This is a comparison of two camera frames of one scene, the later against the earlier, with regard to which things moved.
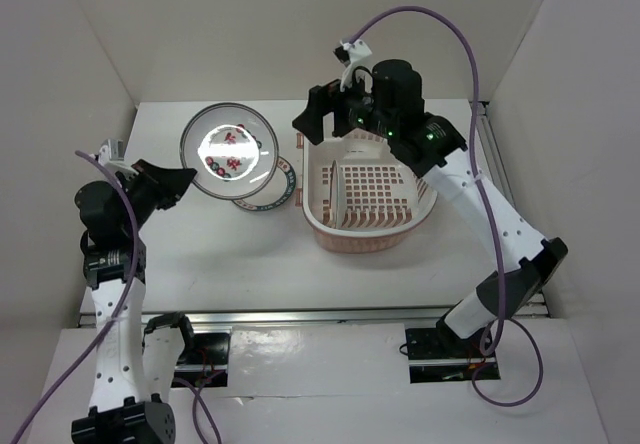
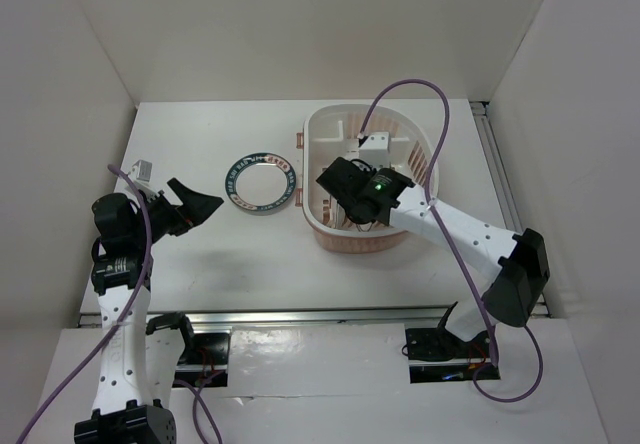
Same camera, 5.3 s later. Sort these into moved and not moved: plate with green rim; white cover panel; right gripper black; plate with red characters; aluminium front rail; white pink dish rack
Moved: plate with red characters; right gripper black
Not moved: aluminium front rail; white pink dish rack; white cover panel; plate with green rim
